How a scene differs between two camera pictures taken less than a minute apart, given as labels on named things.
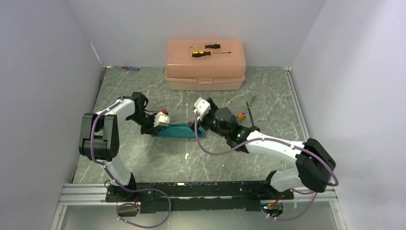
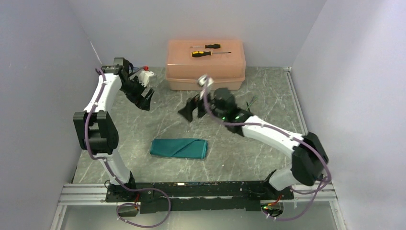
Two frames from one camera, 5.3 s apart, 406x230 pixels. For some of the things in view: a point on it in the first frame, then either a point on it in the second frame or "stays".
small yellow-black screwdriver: (212, 46) stays
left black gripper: (150, 130) -> (141, 102)
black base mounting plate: (196, 196) stays
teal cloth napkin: (180, 131) -> (186, 148)
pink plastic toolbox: (205, 64) stays
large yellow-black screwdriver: (198, 54) stays
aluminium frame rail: (82, 193) stays
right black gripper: (202, 122) -> (192, 103)
